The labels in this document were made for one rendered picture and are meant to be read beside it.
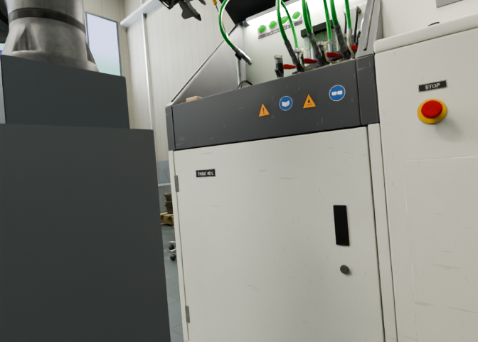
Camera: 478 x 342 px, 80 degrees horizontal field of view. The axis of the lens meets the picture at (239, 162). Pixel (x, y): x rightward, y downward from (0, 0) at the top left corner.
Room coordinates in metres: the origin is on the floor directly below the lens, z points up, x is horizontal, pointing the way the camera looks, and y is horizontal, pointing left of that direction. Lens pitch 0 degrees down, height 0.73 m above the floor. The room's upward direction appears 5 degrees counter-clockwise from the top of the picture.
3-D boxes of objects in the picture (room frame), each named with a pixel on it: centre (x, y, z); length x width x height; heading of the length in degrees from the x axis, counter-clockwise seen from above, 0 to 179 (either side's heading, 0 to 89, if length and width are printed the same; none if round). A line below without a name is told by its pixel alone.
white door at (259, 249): (0.85, -0.04, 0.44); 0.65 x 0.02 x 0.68; 56
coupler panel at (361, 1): (1.15, -0.53, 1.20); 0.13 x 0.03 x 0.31; 56
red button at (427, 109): (0.58, -0.40, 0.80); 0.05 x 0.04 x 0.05; 56
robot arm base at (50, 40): (0.51, 0.32, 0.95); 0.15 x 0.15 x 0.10
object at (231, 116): (0.86, -0.05, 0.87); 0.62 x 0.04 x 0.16; 56
